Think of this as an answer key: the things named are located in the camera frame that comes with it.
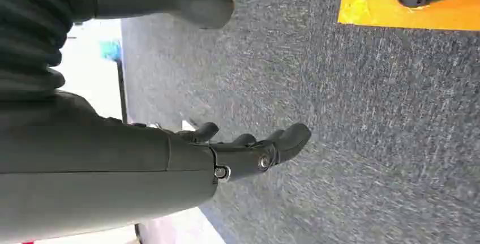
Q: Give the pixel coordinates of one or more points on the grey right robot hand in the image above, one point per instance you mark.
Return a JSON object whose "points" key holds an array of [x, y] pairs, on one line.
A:
{"points": [[93, 171]]}

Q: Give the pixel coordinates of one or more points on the black table leg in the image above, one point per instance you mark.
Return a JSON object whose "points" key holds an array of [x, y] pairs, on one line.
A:
{"points": [[122, 88]]}

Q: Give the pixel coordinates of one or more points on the ribbed grey right arm sleeve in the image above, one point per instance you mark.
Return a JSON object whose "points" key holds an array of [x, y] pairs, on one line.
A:
{"points": [[30, 28]]}

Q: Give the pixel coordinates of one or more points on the yellow floor tape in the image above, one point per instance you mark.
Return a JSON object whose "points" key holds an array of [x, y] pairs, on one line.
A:
{"points": [[393, 13]]}

